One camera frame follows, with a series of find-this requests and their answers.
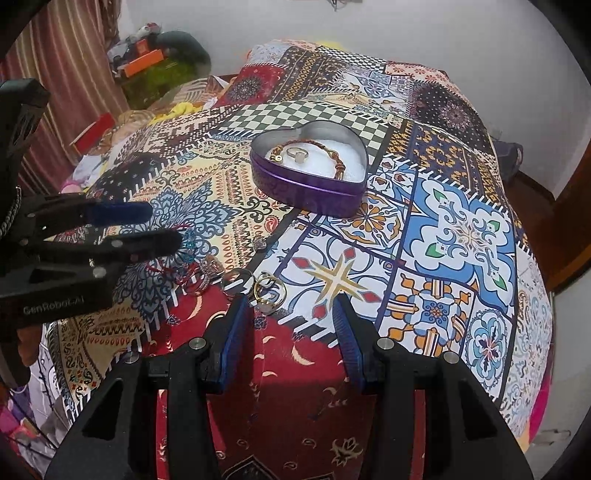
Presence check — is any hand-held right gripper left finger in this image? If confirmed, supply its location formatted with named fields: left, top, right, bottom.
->
left=44, top=293, right=254, bottom=480

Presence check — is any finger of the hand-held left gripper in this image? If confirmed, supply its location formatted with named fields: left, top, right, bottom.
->
left=18, top=195, right=154, bottom=241
left=18, top=230, right=184, bottom=278

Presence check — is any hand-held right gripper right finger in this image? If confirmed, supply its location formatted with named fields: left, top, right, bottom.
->
left=332, top=293, right=532, bottom=480

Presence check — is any red thread bracelet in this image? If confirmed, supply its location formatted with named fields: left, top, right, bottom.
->
left=156, top=222, right=205, bottom=288

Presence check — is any gold ring with white stone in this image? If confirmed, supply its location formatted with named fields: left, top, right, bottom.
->
left=252, top=272, right=287, bottom=315

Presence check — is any plain silver ring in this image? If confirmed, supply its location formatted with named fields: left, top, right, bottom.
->
left=222, top=269, right=252, bottom=294

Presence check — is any rose silver ring pair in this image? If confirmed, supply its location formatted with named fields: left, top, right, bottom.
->
left=184, top=262, right=223, bottom=297

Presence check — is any purple heart-shaped tin box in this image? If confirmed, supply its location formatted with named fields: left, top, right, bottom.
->
left=250, top=122, right=369, bottom=217

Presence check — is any gold braided bracelet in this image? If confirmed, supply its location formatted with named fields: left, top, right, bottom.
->
left=270, top=141, right=347, bottom=180

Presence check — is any red flat box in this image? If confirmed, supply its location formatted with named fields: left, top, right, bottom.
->
left=71, top=113, right=116, bottom=154

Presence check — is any yellow cloth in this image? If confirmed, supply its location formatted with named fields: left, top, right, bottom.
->
left=151, top=100, right=205, bottom=123

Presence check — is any pink cloth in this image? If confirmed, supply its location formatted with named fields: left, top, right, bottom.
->
left=0, top=388, right=49, bottom=467

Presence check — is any green cloth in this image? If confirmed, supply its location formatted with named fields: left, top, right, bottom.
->
left=121, top=61, right=205, bottom=110

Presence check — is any orange box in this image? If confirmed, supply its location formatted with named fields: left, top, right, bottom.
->
left=123, top=49, right=165, bottom=78

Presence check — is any patchwork printed bedsheet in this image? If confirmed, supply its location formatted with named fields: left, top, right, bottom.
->
left=39, top=39, right=555, bottom=480

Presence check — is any striped brown curtain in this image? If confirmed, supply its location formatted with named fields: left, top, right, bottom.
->
left=0, top=0, right=132, bottom=195

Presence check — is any dark round bag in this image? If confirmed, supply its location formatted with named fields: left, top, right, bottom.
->
left=156, top=31, right=212, bottom=78

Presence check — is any brown wooden furniture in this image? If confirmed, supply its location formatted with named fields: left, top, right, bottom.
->
left=505, top=170, right=591, bottom=294

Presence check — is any dark blue cloth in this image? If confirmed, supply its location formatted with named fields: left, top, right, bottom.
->
left=495, top=141, right=525, bottom=172

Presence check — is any grey braided cord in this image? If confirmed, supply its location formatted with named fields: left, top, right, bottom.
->
left=0, top=185, right=23, bottom=238

